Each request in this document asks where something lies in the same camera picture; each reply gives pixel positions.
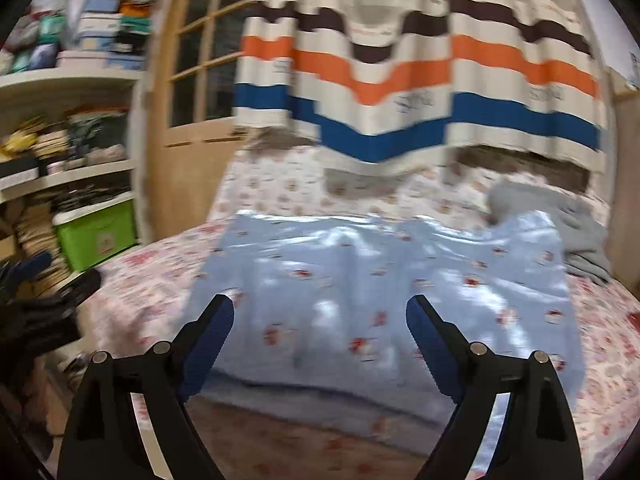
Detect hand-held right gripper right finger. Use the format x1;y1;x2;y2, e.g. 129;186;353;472
405;294;585;480

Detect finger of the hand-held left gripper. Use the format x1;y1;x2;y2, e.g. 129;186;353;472
0;250;54;292
30;268;103;312

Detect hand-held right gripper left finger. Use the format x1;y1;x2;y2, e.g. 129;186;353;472
56;294;236;480

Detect light blue satin cat-print pants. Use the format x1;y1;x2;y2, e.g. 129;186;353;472
187;209;587;480

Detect green storage bin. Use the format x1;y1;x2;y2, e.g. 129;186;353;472
52;192;138;273

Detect white bear-print sheet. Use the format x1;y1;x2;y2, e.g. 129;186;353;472
207;147;608;231

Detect grey sweatpants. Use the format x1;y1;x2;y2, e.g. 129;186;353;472
487;182;613;288

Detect white shelf unit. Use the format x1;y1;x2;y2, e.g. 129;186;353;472
0;67;146;206

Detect wooden bed headboard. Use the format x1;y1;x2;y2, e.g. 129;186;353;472
450;145;593;193

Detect stack of boxes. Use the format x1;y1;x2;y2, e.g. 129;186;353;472
55;0;153;71

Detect striped hanging curtain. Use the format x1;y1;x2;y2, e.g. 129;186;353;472
231;0;608;177

